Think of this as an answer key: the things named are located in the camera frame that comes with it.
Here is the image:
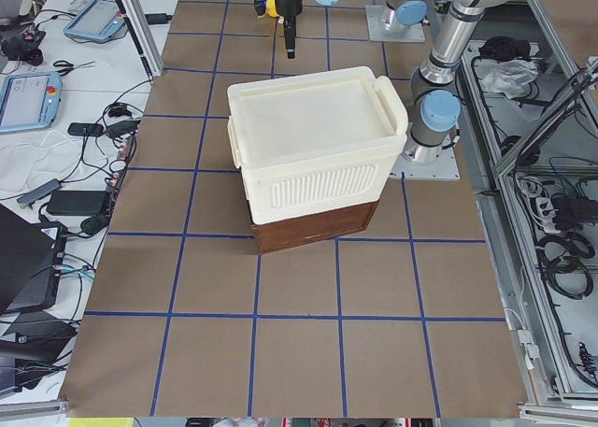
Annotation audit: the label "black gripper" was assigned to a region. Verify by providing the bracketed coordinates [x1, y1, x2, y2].
[275, 0, 302, 59]

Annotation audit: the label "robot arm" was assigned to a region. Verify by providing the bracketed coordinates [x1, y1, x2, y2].
[381, 0, 427, 32]
[254, 0, 508, 164]

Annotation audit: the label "dark wooden drawer cabinet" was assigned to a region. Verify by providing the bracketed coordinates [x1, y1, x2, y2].
[251, 200, 379, 254]

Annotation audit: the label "yellow plush toy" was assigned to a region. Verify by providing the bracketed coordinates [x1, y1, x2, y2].
[253, 0, 280, 19]

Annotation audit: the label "cream plastic storage box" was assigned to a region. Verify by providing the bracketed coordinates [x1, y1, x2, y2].
[227, 66, 408, 224]

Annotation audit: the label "black power adapter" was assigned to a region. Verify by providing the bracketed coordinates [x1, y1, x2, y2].
[145, 13, 172, 25]

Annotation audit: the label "blue teach pendant far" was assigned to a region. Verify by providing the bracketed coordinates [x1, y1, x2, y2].
[63, 0, 126, 44]

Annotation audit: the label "blue teach pendant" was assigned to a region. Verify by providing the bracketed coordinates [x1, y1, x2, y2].
[63, 0, 126, 44]
[1, 71, 63, 134]

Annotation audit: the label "blue teach pendant near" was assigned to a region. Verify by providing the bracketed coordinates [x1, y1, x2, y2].
[1, 71, 63, 134]

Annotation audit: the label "black power brick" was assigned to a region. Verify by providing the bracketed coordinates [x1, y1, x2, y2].
[46, 190, 107, 216]

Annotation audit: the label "brown paper table cover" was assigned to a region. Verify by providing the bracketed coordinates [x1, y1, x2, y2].
[61, 0, 527, 419]

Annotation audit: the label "black laptop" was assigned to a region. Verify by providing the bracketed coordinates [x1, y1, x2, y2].
[1, 206, 66, 315]

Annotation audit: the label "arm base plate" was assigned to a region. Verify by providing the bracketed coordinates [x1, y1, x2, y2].
[389, 122, 461, 181]
[365, 1, 426, 43]

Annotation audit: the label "aluminium frame post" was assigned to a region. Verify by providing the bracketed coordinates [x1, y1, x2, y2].
[115, 0, 164, 81]

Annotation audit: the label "black handled scissors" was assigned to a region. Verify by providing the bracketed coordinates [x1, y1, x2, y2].
[52, 60, 96, 77]

